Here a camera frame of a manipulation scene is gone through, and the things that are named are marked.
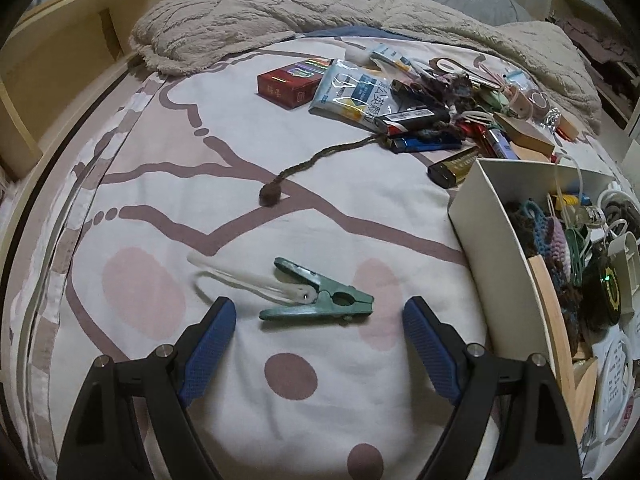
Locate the gold black lighter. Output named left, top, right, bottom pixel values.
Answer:
left=426, top=146, right=483, bottom=189

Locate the blue lighter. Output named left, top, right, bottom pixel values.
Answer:
left=390, top=135, right=463, bottom=154

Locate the beige fluffy blanket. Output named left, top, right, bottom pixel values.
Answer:
left=130, top=0, right=603, bottom=136

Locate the closet shelf with clothes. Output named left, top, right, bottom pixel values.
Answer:
left=550, top=0, right=640, bottom=131

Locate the green clothespin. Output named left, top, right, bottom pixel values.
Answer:
left=259, top=257, right=376, bottom=322

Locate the cream plastic holder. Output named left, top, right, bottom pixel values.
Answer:
left=602, top=235, right=640, bottom=311

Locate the blue purple crochet piece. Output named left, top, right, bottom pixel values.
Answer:
left=505, top=200, right=571, bottom=286

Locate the blue white tissue packet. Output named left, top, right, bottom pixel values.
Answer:
left=307, top=59, right=396, bottom=133

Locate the pink strap keyring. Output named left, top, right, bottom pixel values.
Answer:
left=502, top=85, right=538, bottom=121

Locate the white container box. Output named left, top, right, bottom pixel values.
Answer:
left=447, top=157, right=640, bottom=466

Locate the white round tub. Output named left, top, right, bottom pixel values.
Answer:
left=597, top=182, right=640, bottom=231

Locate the clear plastic bag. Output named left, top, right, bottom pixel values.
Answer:
left=537, top=105, right=566, bottom=133

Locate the red cigarette box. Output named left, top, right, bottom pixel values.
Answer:
left=257, top=60, right=333, bottom=111

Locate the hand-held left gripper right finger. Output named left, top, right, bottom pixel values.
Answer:
left=402, top=296, right=583, bottom=480

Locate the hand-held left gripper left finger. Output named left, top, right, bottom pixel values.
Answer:
left=56, top=296, right=237, bottom=480

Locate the long wooden board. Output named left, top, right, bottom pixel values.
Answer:
left=527, top=255, right=576, bottom=401

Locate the dark blue cloth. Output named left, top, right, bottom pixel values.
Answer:
left=300, top=25, right=381, bottom=41

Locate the wooden bedside shelf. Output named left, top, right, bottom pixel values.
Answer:
left=0, top=0, right=196, bottom=181

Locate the red lighter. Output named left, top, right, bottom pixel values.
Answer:
left=475, top=127, right=516, bottom=158

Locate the small white sachet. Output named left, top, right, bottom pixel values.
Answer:
left=502, top=70, right=533, bottom=91

